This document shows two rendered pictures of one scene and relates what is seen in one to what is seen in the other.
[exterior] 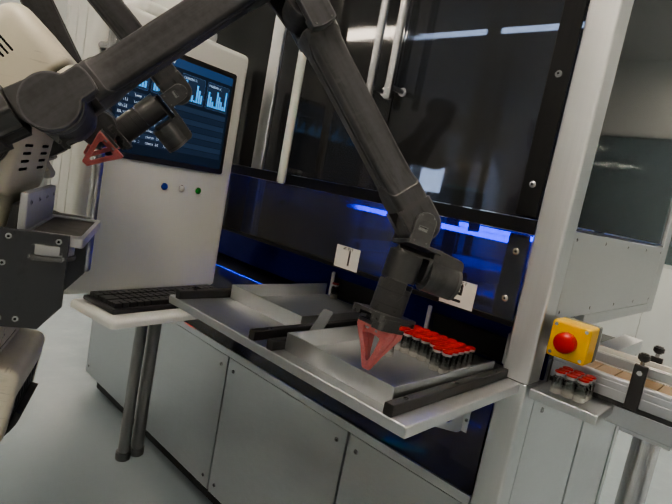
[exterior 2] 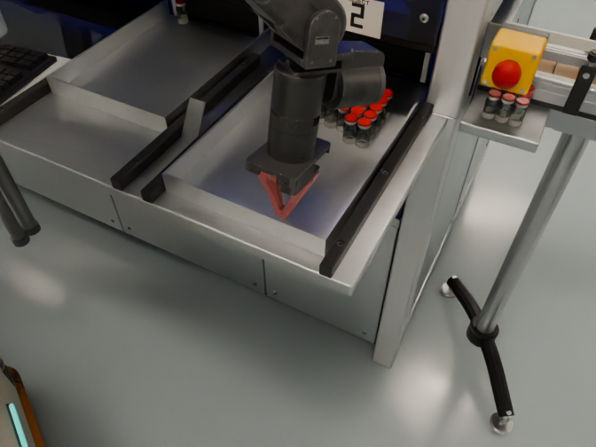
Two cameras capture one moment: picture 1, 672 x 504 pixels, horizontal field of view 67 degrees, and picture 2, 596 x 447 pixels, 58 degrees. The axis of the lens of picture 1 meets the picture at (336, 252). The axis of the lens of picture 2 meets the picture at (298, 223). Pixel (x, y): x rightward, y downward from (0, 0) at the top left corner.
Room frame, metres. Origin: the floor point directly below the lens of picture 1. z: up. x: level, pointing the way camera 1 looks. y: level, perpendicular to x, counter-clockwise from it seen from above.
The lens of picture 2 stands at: (0.34, 0.01, 1.42)
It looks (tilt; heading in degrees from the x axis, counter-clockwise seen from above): 47 degrees down; 346
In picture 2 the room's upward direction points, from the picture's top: straight up
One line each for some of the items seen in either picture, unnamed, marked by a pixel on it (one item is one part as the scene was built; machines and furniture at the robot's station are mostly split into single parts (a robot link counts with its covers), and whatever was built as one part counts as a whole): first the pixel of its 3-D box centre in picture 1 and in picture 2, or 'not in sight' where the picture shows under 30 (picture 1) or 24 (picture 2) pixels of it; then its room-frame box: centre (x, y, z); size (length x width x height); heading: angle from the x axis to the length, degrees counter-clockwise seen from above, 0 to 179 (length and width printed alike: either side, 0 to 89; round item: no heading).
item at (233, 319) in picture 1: (342, 338); (223, 114); (1.12, -0.05, 0.87); 0.70 x 0.48 x 0.02; 48
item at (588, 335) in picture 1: (573, 340); (513, 58); (0.97, -0.49, 0.99); 0.08 x 0.07 x 0.07; 138
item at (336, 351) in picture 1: (393, 355); (299, 145); (0.97, -0.15, 0.90); 0.34 x 0.26 x 0.04; 137
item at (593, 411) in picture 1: (573, 399); (506, 114); (1.00, -0.53, 0.87); 0.14 x 0.13 x 0.02; 138
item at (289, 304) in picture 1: (314, 303); (167, 58); (1.28, 0.03, 0.90); 0.34 x 0.26 x 0.04; 138
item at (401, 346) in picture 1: (419, 347); (325, 111); (1.04, -0.21, 0.90); 0.18 x 0.02 x 0.05; 47
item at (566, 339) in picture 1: (565, 342); (506, 73); (0.94, -0.46, 0.99); 0.04 x 0.04 x 0.04; 48
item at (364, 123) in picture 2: (445, 362); (363, 133); (0.97, -0.25, 0.90); 0.02 x 0.02 x 0.05
